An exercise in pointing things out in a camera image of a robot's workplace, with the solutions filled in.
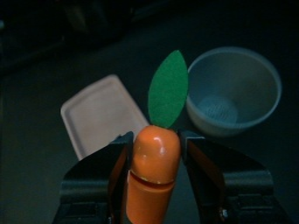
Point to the pink rectangular plastic tray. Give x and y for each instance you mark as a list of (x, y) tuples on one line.
[(99, 116)]

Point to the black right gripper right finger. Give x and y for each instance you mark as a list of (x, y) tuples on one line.
[(238, 178)]

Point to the grey plastic bowl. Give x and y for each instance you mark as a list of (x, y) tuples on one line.
[(234, 93)]

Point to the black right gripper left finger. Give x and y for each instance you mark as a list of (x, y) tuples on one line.
[(90, 178)]

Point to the orange toy carrot green leaf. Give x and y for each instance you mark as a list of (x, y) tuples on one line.
[(155, 163)]

